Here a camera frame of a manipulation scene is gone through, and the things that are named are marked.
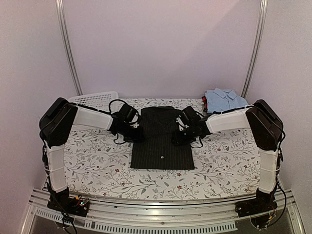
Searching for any floral patterned table mat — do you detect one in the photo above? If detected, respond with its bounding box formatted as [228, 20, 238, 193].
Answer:
[63, 99, 261, 200]

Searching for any left aluminium frame post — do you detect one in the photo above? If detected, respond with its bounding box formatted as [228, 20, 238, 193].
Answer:
[55, 0, 83, 96]

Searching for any red black plaid folded shirt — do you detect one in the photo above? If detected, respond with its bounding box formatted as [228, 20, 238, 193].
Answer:
[201, 96, 208, 113]

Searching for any white plastic basket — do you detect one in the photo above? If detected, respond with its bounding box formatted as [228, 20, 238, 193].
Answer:
[68, 91, 119, 111]

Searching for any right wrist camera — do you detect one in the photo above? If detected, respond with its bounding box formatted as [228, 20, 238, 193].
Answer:
[175, 115, 189, 131]

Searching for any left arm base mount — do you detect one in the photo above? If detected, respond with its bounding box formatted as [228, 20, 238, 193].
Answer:
[47, 193, 90, 217]

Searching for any black pinstriped long sleeve shirt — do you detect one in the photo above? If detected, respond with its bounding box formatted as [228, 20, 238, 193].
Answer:
[130, 106, 195, 170]

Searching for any light blue folded shirt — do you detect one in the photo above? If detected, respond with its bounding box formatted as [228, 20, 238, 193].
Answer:
[205, 88, 248, 114]

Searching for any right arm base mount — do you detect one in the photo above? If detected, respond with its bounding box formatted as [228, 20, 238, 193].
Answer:
[235, 194, 277, 217]

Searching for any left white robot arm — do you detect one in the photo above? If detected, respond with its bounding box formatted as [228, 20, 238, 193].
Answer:
[39, 97, 144, 212]

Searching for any aluminium frame post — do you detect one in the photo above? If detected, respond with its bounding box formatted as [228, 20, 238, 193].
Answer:
[55, 0, 83, 96]
[241, 0, 268, 98]

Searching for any right aluminium frame post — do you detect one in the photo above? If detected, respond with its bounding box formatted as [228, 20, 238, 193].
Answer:
[241, 0, 268, 98]

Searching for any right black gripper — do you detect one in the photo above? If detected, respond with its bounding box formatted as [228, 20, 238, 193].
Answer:
[171, 126, 195, 146]

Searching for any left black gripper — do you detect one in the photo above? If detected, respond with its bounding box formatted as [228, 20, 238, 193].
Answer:
[120, 122, 145, 143]

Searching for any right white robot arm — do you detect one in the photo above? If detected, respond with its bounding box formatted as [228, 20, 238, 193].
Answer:
[172, 99, 286, 213]

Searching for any aluminium front rail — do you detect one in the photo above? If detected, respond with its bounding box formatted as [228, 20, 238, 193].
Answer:
[21, 189, 307, 234]

